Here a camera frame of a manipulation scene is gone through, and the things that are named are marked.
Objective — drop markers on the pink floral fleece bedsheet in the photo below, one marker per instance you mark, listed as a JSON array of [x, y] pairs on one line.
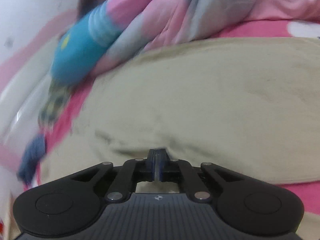
[[65, 119]]

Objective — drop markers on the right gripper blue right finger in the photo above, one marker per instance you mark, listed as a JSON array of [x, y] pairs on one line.
[[182, 173]]

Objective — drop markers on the beige khaki trousers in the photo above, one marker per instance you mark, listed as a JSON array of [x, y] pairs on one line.
[[200, 104]]

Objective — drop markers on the folded blue denim garment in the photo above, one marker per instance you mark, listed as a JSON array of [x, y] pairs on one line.
[[33, 153]]

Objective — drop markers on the pink grey floral duvet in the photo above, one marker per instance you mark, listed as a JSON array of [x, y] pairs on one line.
[[144, 25]]

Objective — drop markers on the green plaid pillow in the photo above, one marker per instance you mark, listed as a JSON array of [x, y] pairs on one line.
[[58, 97]]

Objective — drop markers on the pink white padded headboard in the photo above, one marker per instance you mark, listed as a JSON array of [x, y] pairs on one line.
[[24, 88]]

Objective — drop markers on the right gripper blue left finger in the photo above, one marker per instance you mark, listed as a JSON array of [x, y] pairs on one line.
[[129, 175]]

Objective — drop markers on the blue pink striped pillow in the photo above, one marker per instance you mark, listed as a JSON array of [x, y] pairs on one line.
[[85, 43]]

